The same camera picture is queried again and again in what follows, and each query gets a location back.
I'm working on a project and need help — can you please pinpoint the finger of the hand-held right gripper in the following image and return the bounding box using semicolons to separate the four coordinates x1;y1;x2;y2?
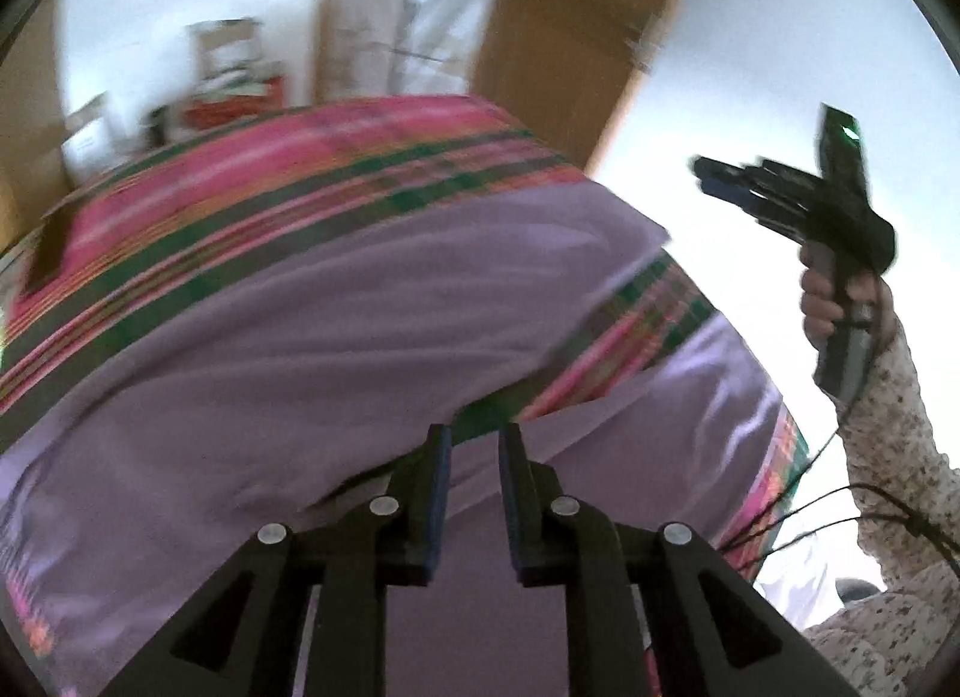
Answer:
703;178;808;234
691;155;811;207

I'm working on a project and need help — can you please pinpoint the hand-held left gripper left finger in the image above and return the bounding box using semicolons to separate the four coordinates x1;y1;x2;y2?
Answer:
101;423;453;697

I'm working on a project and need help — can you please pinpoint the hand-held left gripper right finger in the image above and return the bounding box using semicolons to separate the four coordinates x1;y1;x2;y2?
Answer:
497;423;860;697

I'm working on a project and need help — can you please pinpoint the purple sweater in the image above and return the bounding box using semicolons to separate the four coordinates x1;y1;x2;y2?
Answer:
0;183;788;697

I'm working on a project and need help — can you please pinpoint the person's right forearm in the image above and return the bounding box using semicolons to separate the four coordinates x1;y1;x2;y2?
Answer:
836;322;960;593

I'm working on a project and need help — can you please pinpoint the person's right hand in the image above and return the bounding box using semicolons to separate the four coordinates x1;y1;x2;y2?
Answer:
799;263;899;353

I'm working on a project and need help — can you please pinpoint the wooden door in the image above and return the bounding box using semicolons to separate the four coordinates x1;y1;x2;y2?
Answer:
472;0;725;177

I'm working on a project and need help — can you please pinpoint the white bedsheet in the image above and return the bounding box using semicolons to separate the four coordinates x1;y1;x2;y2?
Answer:
750;532;852;630

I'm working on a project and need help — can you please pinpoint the pink green plaid blanket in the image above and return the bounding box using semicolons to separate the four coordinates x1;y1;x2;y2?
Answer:
0;92;815;668

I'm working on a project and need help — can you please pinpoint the red box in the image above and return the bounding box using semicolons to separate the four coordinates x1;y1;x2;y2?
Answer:
184;74;287;135

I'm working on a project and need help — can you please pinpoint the dark tablet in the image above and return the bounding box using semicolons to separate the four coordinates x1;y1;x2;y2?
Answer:
26;205;77;293

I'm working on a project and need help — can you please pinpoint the open cardboard box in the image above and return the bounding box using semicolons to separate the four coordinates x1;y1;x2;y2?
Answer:
186;17;265;98

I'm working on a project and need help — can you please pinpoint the white box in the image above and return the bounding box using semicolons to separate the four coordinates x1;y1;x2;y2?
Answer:
61;92;115;180

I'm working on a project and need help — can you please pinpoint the wooden wardrobe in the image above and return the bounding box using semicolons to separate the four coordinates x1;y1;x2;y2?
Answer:
0;0;76;255

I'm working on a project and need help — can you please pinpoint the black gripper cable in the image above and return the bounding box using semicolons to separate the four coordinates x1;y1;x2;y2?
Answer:
716;397;852;555
776;483;960;570

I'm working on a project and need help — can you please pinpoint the wooden door frame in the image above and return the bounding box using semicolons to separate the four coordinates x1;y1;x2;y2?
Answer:
313;0;361;105

